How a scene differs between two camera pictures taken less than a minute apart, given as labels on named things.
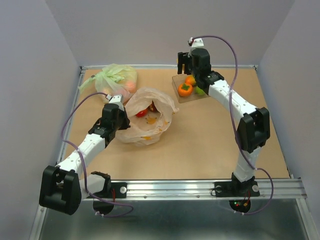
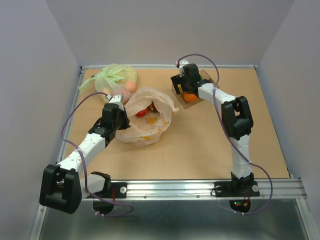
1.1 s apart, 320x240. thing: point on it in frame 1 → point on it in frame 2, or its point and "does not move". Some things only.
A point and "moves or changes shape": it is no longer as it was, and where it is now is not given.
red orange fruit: (142, 113) does not move
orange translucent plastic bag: (149, 113) does not move
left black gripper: (126, 121) does not move
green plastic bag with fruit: (114, 79) does not move
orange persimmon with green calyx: (184, 89) moves or changes shape
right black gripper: (183, 58) → (177, 80)
